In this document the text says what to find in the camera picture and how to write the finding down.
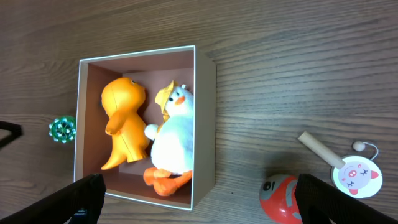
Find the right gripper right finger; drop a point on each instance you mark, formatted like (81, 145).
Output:
(319, 202)

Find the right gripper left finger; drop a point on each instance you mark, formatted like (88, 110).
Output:
(79, 202)

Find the green round toy wheel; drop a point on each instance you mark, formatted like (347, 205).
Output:
(63, 129)

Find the white plush duck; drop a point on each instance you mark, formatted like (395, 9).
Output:
(172, 149)

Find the orange dinosaur toy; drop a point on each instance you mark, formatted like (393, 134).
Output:
(121, 100)

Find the wooden pig rattle drum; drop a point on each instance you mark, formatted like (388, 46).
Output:
(356, 176)

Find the orange round ball toy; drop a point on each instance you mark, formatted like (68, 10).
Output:
(277, 198)

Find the white box pink interior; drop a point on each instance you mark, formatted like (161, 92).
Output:
(153, 69)

